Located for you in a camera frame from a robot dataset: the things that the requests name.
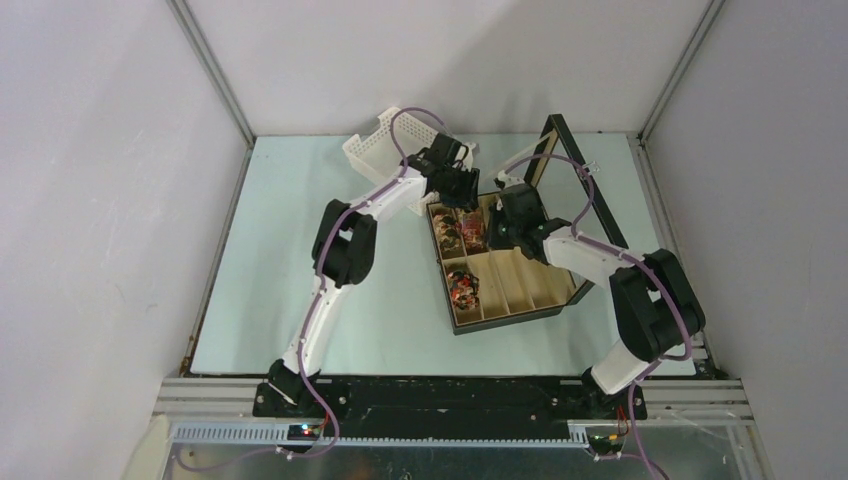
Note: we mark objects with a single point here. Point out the rolled tie near compartment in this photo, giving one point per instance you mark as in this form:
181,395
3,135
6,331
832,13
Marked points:
463,289

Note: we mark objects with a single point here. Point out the white perforated plastic basket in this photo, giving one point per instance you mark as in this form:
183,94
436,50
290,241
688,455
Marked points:
382,159

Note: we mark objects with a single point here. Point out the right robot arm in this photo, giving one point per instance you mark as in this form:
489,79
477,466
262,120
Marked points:
655,306

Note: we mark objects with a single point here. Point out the rolled tie far compartment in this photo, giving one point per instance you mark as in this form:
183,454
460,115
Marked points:
447,235

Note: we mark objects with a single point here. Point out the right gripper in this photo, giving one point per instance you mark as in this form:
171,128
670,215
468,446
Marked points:
494,241

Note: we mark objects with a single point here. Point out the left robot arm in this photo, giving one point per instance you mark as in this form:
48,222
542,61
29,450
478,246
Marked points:
344,250

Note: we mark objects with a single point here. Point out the black compartment tie box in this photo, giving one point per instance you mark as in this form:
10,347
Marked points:
495,269

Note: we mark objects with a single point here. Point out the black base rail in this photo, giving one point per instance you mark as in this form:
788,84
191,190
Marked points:
447,408

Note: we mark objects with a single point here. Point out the colourful patterned tie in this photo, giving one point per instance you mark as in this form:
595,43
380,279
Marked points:
472,227

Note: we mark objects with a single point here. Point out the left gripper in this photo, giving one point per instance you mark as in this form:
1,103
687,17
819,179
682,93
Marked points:
467,198

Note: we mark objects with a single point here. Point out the rolled tie compartment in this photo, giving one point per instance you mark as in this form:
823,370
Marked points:
447,235
463,289

